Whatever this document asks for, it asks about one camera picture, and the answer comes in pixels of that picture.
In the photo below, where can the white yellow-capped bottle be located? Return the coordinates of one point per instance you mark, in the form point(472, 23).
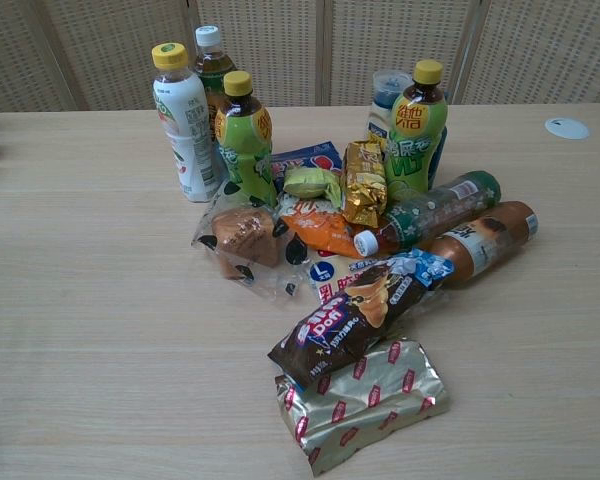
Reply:
point(187, 130)

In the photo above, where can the orange snack bag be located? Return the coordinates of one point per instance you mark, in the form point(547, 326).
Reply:
point(317, 230)

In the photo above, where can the white glove pack blue label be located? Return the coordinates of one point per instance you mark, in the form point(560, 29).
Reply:
point(330, 280)

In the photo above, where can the bread in clear printed bag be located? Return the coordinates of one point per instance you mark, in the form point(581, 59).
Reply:
point(245, 237)

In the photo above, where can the green wrapped snack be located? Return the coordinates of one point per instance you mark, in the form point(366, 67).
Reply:
point(305, 184)

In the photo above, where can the plain gold foil snack packet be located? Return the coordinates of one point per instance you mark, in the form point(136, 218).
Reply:
point(364, 190)

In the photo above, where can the blue red white snack packet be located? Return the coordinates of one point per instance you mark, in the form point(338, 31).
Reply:
point(310, 159)

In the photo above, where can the brown chocolate bun packet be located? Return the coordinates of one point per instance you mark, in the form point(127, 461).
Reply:
point(345, 325)

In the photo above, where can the lemon tea bottle green label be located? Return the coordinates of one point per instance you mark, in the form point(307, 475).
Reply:
point(242, 145)
point(412, 145)

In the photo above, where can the jasmine tea bottle white cap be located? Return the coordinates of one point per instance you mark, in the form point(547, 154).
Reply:
point(440, 207)

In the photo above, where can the white bottle blue cap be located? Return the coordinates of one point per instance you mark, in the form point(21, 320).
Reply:
point(382, 107)

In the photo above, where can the gold foil packet red logos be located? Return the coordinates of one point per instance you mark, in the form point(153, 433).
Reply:
point(375, 405)

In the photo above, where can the brown milk tea bottle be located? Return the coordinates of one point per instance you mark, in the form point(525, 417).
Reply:
point(485, 245)

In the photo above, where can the beige perforated folding screen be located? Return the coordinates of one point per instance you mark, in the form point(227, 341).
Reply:
point(330, 50)

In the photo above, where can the green tea bottle white cap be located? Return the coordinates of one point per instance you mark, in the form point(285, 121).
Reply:
point(209, 62)

